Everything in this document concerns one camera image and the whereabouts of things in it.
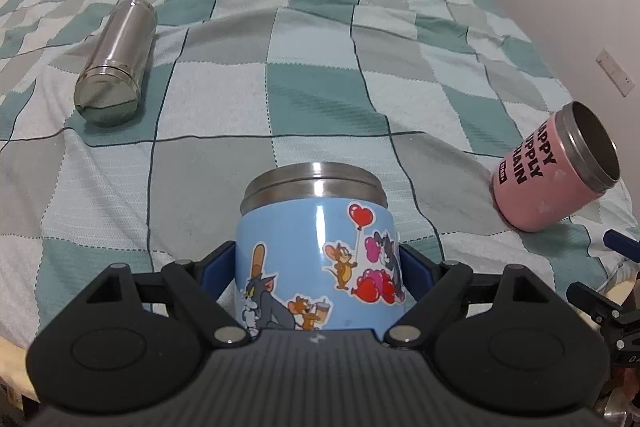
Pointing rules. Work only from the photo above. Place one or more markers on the green checkered bed sheet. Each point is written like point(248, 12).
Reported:
point(426, 94)

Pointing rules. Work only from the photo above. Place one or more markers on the blue cartoon steel cup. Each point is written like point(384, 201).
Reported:
point(316, 249)

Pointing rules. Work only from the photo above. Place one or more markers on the pink lettered steel cup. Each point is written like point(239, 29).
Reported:
point(566, 163)

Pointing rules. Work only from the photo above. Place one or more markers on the white wall socket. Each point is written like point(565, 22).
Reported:
point(622, 81)

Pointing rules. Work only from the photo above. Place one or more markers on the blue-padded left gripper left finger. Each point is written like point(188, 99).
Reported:
point(194, 288)

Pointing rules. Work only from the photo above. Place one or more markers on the stainless steel thermos bottle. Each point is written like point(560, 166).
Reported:
point(108, 89)

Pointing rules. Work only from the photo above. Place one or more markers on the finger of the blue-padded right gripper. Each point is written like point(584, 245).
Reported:
point(622, 244)

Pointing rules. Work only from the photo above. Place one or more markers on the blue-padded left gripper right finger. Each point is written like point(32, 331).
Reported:
point(439, 292)

